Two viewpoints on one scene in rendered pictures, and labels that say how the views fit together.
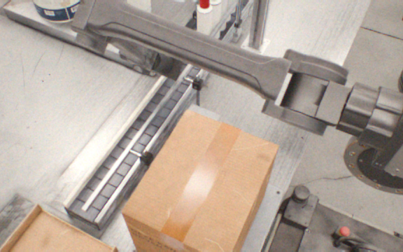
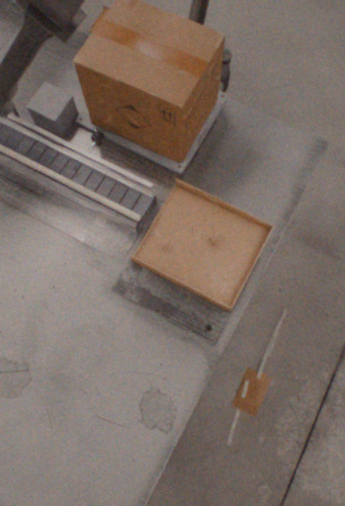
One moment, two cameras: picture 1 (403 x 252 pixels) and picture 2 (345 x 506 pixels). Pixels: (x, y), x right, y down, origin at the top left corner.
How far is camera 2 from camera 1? 94 cm
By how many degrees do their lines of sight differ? 38
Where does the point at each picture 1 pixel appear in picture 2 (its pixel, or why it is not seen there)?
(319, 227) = not seen: hidden behind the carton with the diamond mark
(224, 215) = (186, 34)
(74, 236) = (161, 222)
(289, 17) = not seen: outside the picture
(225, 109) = (24, 93)
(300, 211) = not seen: hidden behind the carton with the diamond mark
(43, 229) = (153, 252)
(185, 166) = (139, 60)
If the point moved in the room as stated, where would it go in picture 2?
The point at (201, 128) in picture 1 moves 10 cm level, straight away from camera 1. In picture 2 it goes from (98, 48) to (56, 47)
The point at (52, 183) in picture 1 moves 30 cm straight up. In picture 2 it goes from (102, 254) to (81, 210)
